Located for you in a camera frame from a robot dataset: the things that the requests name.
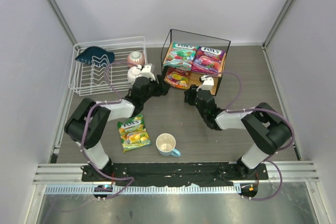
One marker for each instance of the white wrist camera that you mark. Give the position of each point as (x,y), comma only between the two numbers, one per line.
(147,71)
(207,82)

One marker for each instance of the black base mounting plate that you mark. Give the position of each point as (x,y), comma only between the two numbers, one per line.
(174,174)

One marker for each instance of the orange fruits candy bag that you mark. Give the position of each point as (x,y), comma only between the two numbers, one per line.
(177,78)

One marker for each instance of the purple berries candy bag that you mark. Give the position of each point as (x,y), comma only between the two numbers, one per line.
(208,60)

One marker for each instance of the black wood two-tier shelf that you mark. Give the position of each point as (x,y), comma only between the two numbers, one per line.
(193,39)

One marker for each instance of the white slotted cable duct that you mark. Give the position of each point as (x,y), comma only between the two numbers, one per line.
(136,190)

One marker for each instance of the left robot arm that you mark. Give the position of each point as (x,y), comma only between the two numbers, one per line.
(86,125)

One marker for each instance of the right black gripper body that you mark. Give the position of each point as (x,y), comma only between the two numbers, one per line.
(193,96)

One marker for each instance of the pink ceramic bowl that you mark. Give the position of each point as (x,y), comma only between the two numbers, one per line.
(135,58)

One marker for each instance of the teal mint candy bag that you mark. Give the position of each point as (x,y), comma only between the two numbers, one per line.
(180,56)

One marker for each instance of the white ceramic bowl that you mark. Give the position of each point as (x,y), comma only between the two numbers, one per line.
(133,73)

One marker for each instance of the dark blue plate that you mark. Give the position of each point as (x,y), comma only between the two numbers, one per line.
(96,56)

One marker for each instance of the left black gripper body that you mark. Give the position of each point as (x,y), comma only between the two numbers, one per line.
(157,87)

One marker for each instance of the light blue mug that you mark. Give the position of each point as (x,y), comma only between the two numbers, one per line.
(165,144)

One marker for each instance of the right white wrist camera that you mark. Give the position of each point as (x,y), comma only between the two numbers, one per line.
(207,82)

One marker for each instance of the white wire dish rack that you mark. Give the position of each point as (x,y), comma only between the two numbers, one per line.
(88,80)

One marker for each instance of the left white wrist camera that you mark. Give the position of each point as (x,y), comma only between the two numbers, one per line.
(147,71)

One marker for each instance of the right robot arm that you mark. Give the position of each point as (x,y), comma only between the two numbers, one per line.
(269,130)

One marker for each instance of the green spring tea candy bag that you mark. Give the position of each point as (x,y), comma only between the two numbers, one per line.
(133,133)

